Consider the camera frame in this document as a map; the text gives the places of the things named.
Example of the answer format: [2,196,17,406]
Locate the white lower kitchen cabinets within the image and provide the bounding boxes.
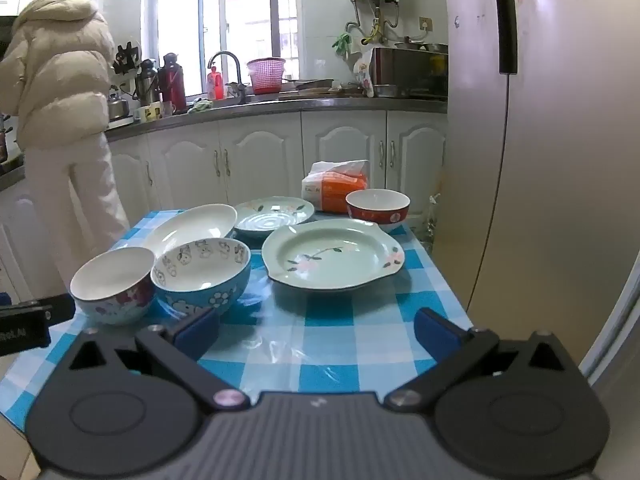
[0,108,448,306]

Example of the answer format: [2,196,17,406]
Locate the floral oven mitt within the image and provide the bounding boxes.
[352,49,376,98]

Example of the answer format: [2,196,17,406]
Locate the kitchen window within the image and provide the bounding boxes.
[157,0,303,98]

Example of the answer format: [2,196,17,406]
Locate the stainless steel countertop cabinet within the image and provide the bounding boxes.
[372,46,449,100]

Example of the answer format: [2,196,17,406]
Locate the white bowl red floral print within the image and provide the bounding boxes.
[70,246,156,326]

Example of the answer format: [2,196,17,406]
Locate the red and white bowl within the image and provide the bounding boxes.
[345,189,411,235]

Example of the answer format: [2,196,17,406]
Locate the water heater pipes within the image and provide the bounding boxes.
[346,0,401,45]

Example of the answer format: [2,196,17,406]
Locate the blue checkered tablecloth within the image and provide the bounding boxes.
[0,208,473,431]

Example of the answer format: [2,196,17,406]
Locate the clear plastic bag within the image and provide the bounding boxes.
[419,191,443,248]

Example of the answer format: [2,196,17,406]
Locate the round green rippled floral plate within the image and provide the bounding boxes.
[234,196,316,239]

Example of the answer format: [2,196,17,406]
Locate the red thermos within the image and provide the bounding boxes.
[158,52,187,113]

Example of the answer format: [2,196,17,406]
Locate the white oval plate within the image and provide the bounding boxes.
[141,203,238,259]

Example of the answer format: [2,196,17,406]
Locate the black knife rack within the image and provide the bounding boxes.
[112,41,141,76]

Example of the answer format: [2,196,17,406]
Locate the steel kitchen faucet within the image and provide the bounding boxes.
[207,51,246,103]

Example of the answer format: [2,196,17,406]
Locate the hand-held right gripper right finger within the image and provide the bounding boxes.
[384,307,580,414]

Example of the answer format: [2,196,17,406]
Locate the beige refrigerator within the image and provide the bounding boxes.
[442,0,640,401]

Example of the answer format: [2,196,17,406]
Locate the steel pot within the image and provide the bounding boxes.
[395,36,449,55]

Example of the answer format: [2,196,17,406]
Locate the orange tissue pack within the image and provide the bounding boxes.
[301,160,371,213]

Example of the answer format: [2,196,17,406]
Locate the large green eared floral plate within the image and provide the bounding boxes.
[261,218,406,291]

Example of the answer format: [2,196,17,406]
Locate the pink plastic basket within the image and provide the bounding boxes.
[246,57,286,95]

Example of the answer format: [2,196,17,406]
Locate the wooden cutting board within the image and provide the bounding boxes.
[277,88,366,101]

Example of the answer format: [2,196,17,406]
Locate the steel kettle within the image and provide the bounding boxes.
[107,91,131,121]

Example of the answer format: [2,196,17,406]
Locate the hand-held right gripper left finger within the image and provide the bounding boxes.
[60,306,252,414]

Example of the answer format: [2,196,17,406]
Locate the black refrigerator handle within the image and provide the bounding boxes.
[492,0,518,75]

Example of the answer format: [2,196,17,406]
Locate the blue bowl cartoon print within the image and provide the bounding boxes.
[151,238,252,317]

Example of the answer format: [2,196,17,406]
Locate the dark steel thermos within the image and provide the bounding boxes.
[134,59,161,107]

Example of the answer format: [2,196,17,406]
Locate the dark kitchen countertop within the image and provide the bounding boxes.
[0,95,448,191]

